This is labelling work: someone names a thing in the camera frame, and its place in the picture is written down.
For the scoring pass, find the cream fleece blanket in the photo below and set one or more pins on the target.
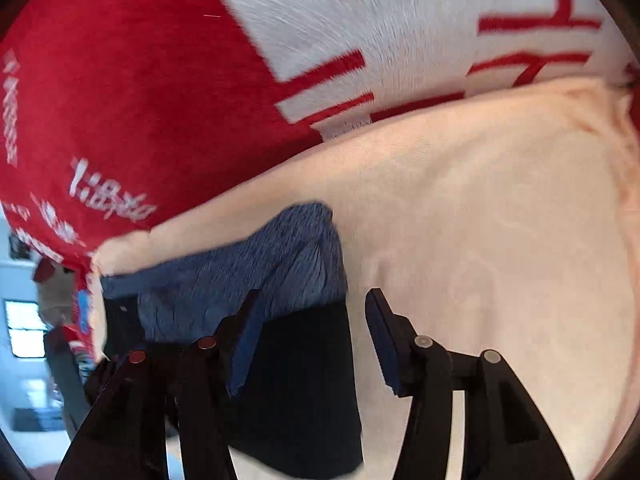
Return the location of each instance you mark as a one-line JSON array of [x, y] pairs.
[[475, 210]]

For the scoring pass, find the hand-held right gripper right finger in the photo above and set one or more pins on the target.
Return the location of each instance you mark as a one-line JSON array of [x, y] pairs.
[[385, 345]]

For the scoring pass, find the red printed blanket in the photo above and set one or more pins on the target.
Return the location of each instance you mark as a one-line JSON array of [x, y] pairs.
[[150, 85]]

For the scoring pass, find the black pants with blue lining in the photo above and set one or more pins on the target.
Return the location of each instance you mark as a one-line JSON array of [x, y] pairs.
[[300, 360]]

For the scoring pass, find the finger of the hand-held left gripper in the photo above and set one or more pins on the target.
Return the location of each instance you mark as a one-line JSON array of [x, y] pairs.
[[67, 375]]

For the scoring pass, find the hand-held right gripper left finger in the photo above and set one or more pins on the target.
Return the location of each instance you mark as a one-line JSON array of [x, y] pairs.
[[245, 345]]

